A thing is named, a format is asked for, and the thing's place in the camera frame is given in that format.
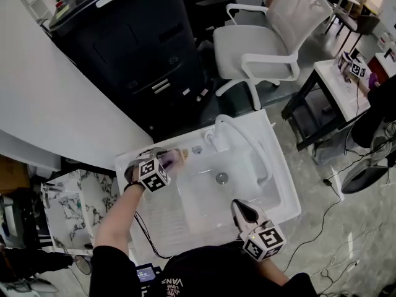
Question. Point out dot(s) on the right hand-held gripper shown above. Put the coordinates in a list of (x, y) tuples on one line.
[(266, 241)]

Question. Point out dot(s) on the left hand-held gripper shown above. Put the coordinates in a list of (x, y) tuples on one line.
[(154, 175)]

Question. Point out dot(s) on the person's right forearm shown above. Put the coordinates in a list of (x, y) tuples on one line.
[(275, 272)]

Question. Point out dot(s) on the person's left forearm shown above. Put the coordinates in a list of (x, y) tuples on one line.
[(114, 224)]

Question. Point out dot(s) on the person's left hand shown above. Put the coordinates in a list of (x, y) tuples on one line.
[(132, 173)]

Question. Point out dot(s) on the small tan block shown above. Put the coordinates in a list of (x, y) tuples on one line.
[(185, 153)]

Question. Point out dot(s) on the small patterned sticker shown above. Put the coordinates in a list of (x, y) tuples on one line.
[(196, 149)]

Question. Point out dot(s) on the chrome sink drain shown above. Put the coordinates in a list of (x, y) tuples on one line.
[(221, 177)]

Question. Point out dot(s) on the white ceramic sink basin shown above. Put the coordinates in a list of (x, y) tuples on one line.
[(198, 209)]

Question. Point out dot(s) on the person's black shirt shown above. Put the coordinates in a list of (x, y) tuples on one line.
[(210, 271)]

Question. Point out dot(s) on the white flexible faucet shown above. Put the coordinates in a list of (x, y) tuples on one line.
[(247, 135)]

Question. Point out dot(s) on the large black machine cabinet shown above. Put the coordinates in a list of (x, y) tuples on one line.
[(130, 51)]

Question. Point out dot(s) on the marble pattern sink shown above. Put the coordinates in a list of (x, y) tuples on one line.
[(65, 215)]

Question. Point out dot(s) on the black sink stand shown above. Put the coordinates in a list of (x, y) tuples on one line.
[(300, 113)]

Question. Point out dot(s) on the black screen device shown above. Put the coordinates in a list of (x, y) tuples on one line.
[(147, 273)]

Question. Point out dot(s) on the chrome faucet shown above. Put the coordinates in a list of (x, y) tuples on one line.
[(46, 196)]

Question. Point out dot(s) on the white mesh office chair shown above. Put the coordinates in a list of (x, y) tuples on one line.
[(256, 54)]

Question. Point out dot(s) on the small white sink basin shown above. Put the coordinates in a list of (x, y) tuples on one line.
[(340, 88)]

